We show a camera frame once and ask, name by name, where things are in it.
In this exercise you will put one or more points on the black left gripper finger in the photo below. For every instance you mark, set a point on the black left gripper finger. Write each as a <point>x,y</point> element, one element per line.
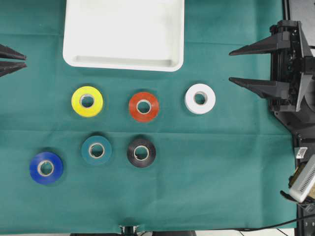
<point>7,67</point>
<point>8,53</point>

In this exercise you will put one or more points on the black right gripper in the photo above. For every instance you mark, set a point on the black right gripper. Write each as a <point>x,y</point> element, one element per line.
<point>293,67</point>

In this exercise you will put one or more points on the white tape roll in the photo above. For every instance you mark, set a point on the white tape roll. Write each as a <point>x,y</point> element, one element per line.
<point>200,99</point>

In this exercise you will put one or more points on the yellow tape roll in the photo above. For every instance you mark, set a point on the yellow tape roll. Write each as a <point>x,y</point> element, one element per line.
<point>87,101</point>

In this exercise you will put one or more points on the blue tape roll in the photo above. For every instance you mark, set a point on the blue tape roll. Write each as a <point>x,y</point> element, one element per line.
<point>46,168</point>

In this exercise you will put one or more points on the red tape roll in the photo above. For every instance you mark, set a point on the red tape roll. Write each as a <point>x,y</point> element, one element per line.
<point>143,107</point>

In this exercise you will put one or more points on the black tape roll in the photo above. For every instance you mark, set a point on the black tape roll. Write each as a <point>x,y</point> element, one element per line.
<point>141,153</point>

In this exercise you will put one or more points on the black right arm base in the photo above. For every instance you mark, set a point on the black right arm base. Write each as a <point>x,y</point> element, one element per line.
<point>301,122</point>

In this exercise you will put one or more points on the teal tape roll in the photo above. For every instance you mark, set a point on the teal tape roll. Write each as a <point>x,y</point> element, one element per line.
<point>96,150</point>

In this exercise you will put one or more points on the green table cloth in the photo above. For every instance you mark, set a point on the green table cloth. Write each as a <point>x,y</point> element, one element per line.
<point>222,169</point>

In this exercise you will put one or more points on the white perforated electronics box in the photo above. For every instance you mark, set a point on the white perforated electronics box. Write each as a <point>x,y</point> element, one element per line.
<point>304,182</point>

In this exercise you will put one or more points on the white plastic tray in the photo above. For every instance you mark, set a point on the white plastic tray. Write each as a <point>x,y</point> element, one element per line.
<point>125,34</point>

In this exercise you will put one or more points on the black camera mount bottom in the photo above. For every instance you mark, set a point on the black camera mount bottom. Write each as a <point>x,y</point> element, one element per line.
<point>128,230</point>

